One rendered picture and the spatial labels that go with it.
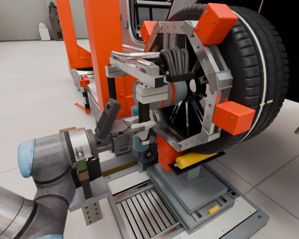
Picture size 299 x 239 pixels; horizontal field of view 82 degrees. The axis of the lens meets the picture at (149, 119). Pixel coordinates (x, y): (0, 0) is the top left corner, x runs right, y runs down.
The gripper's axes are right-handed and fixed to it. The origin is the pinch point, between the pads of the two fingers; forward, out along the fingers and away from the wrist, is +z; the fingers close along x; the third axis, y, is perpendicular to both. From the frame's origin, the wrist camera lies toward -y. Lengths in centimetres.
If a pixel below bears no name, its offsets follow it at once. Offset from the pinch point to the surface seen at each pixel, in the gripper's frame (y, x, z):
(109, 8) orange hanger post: -36, -60, 9
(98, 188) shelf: 37.9, -14.4, -19.0
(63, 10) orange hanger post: -47, -253, 7
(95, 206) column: 68, -30, -21
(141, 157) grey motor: 52, -40, 15
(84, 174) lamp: 23.2, -10.2, -23.1
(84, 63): 24, -253, 21
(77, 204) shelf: 38.0, -10.7, -28.4
